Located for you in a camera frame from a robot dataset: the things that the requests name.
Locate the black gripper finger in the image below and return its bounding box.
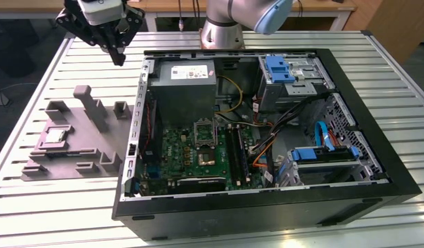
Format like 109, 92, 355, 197
55, 9, 119, 66
115, 9, 145, 66

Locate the black cable bundle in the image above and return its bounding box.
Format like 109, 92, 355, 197
249, 91, 332, 156

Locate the grey parts rack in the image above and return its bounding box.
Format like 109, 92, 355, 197
20, 85, 136, 181

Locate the green motherboard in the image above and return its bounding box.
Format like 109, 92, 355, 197
139, 121, 264, 196

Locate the grey power supply unit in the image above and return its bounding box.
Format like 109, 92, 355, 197
148, 60, 219, 125

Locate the black graphics card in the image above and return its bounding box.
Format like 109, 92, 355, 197
175, 176, 227, 194

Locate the hard disk in blue carrier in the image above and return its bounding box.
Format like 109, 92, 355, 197
289, 145, 361, 163

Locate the blue plastic drive carrier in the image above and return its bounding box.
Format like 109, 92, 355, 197
265, 55, 297, 84

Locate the blue flat wire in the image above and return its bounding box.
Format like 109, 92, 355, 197
313, 120, 336, 152

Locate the black RAM slot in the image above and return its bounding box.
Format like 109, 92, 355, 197
235, 124, 252, 182
225, 124, 240, 183

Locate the RAM stick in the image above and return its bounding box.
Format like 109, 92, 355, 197
45, 152, 83, 159

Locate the CPU with silver top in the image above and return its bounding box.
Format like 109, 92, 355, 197
45, 129, 67, 143

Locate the wooden desk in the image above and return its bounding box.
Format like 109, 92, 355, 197
0, 0, 357, 32

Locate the wooden cabinet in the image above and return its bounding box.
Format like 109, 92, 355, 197
344, 0, 424, 65

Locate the metal drive cage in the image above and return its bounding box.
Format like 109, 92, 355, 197
256, 53, 336, 112

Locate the black PC case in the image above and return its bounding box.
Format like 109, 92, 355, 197
111, 48, 423, 241

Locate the red orange wire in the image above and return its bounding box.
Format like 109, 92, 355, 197
327, 128, 341, 148

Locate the black hanging cable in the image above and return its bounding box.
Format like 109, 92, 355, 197
176, 0, 200, 29

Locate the metal disk bay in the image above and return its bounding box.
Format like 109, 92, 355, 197
276, 144, 391, 187

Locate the yellow wire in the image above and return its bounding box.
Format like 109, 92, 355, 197
213, 74, 244, 114

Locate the CPU socket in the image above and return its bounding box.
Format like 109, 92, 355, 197
196, 149, 217, 166

